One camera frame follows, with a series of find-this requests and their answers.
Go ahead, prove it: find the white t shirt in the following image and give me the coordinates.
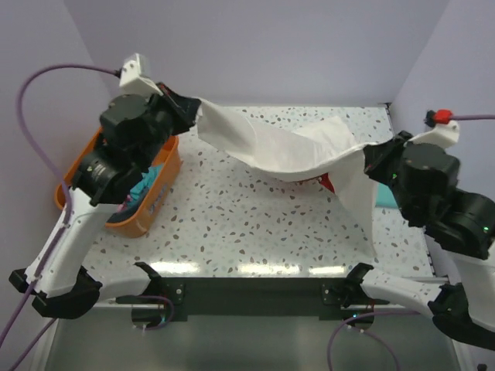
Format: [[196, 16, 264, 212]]
[[196, 100, 377, 257]]

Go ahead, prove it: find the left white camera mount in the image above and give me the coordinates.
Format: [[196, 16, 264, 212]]
[[119, 53, 160, 97]]

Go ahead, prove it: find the folded teal t shirt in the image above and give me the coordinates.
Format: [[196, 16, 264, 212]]
[[376, 183, 398, 209]]

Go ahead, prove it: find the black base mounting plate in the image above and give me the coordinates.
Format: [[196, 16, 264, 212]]
[[117, 277, 371, 321]]

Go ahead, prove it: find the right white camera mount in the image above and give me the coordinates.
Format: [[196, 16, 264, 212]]
[[411, 109, 460, 149]]

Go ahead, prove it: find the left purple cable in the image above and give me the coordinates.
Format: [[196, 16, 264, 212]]
[[0, 65, 177, 371]]

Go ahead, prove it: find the dark grey t shirt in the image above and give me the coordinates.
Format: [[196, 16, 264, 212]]
[[107, 205, 139, 224]]

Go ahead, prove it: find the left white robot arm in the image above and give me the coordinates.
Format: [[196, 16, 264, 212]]
[[9, 91, 200, 319]]

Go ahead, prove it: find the teal t shirt in basket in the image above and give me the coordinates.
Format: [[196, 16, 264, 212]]
[[128, 164, 163, 202]]

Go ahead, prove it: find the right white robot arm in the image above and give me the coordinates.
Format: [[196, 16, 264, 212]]
[[344, 131, 494, 350]]

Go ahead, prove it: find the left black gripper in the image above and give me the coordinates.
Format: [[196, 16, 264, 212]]
[[137, 81, 202, 168]]

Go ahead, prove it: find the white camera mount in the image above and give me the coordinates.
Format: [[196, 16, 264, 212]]
[[119, 53, 160, 97], [411, 109, 460, 149]]

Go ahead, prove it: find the pink t shirt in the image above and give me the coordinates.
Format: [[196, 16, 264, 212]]
[[118, 200, 133, 213]]

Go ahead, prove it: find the orange plastic basket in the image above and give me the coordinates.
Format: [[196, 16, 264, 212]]
[[53, 127, 183, 240]]

